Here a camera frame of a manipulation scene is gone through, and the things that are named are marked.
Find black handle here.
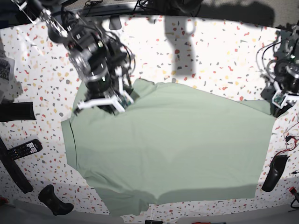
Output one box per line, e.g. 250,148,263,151
38,184,74,216
262,155,289,192

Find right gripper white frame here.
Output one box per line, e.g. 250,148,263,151
74,66,139,115

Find black handle right side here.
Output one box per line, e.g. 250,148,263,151
262,155,289,192

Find green T-shirt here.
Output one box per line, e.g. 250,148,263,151
61,79,275,216

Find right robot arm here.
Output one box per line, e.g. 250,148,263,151
14,0,135,114

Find long black bar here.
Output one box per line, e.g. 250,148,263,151
0,139,33,194

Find black cylinder sleeve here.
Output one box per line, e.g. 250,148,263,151
0,102,36,122

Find red and black wires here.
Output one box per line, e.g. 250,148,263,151
273,112,299,161

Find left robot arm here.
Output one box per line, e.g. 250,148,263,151
261,24,299,118

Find black handle bottom left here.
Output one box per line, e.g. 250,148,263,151
38,184,74,216

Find grey table clamp block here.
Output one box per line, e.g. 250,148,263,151
109,15,122,30

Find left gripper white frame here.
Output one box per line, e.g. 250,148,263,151
261,81,299,117

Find red connector plug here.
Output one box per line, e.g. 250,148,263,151
289,187,297,195

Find black TV remote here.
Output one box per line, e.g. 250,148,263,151
7,139,43,160

